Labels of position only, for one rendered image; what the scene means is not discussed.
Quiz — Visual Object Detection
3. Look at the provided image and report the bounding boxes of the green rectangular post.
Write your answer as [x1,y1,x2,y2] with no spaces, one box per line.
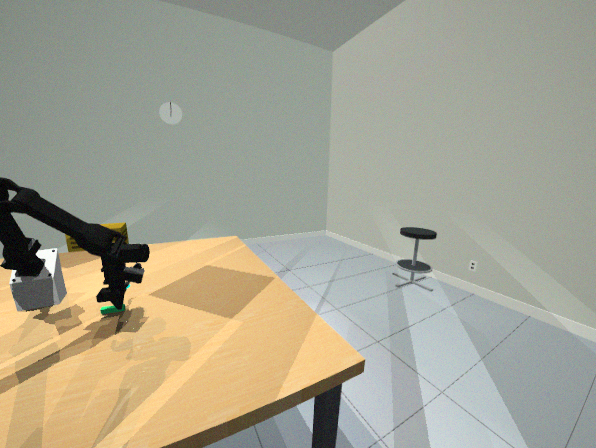
[100,304,125,314]

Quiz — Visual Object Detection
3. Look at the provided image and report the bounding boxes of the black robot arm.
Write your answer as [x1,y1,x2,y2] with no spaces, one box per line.
[0,177,150,284]

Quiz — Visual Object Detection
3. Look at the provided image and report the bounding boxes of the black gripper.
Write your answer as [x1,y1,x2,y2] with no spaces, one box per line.
[96,262,130,310]

